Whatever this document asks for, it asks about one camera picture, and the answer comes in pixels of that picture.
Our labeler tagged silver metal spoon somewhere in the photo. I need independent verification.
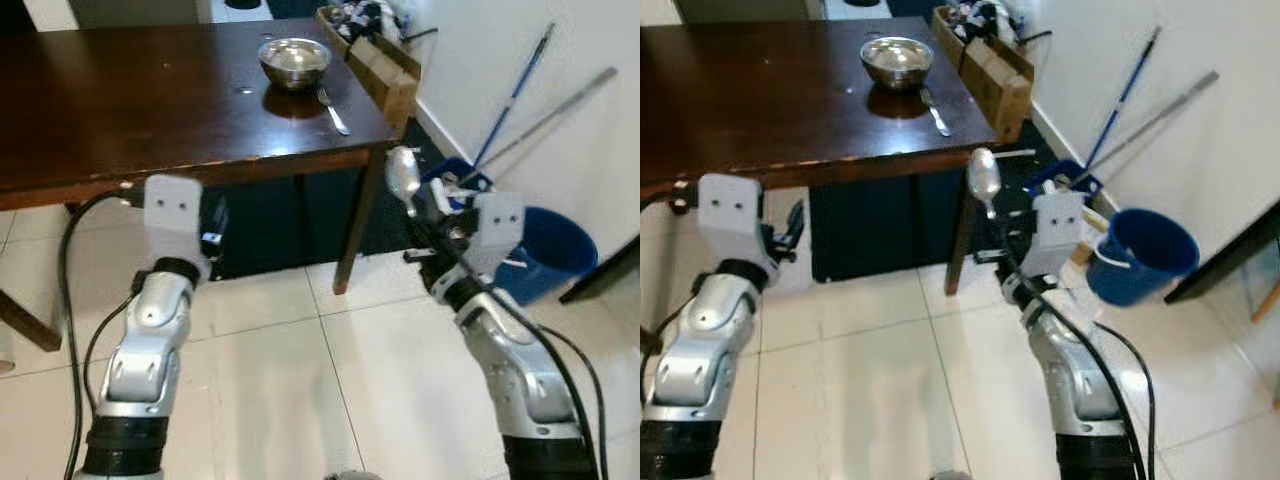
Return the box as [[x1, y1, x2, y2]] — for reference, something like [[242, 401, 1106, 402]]
[[967, 147, 1003, 219], [385, 146, 421, 216]]

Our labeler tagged silver metal fork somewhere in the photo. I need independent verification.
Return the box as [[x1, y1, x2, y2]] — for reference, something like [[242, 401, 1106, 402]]
[[918, 88, 951, 138], [316, 88, 351, 136]]

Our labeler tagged blue plastic bucket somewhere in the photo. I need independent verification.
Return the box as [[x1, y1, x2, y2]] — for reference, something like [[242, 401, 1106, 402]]
[[495, 207, 599, 306], [1087, 208, 1201, 307]]

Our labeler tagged large brown cardboard box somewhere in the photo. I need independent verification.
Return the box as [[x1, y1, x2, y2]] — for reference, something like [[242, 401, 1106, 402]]
[[932, 5, 1033, 144], [318, 5, 421, 136]]

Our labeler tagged dark brown wooden table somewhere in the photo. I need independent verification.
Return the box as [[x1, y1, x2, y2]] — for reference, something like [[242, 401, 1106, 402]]
[[640, 15, 1001, 296], [0, 17, 401, 296]]

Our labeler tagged stainless steel bowl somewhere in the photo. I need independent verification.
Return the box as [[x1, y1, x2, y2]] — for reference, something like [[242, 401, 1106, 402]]
[[258, 38, 332, 93], [860, 37, 935, 93]]

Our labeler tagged brown wooden chair leg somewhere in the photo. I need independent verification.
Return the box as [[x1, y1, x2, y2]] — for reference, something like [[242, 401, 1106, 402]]
[[0, 290, 63, 353]]

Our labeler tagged dark rubbish pile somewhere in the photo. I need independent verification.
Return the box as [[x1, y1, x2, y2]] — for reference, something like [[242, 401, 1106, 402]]
[[335, 0, 401, 36], [950, 0, 1021, 31]]

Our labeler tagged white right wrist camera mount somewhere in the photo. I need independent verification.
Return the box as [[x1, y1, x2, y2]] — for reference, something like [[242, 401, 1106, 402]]
[[1030, 190, 1088, 276], [470, 192, 528, 276]]

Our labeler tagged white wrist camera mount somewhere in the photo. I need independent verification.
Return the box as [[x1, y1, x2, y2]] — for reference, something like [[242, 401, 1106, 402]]
[[1030, 190, 1088, 276], [143, 174, 206, 266], [470, 192, 528, 276], [697, 173, 769, 266]]

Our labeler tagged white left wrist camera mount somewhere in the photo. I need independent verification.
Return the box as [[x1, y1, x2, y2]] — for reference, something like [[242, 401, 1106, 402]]
[[697, 173, 769, 266], [143, 174, 206, 266]]

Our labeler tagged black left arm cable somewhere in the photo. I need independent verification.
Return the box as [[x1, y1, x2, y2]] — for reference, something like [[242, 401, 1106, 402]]
[[58, 185, 151, 480], [640, 183, 701, 401]]

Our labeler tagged blue broom handle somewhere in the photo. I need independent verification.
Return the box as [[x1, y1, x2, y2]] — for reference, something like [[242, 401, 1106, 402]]
[[470, 22, 556, 171], [1085, 25, 1163, 171]]

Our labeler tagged grey metal dustpan handle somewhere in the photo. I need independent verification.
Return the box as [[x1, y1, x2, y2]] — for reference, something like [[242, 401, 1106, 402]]
[[480, 67, 619, 171], [1075, 70, 1221, 186]]

